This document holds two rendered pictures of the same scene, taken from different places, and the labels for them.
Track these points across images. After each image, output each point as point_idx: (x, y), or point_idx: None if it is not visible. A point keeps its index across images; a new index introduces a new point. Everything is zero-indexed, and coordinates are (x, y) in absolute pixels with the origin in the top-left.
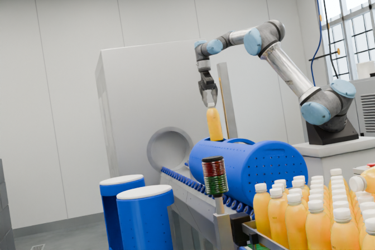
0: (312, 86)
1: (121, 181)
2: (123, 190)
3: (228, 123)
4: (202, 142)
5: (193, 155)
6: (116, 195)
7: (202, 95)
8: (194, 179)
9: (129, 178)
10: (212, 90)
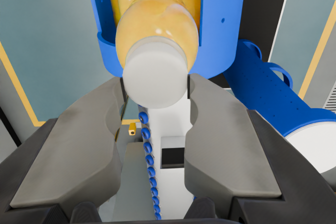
0: None
1: (330, 123)
2: (319, 111)
3: None
4: (211, 22)
5: (241, 6)
6: (328, 110)
7: (255, 128)
8: (180, 139)
9: (307, 138)
10: (75, 180)
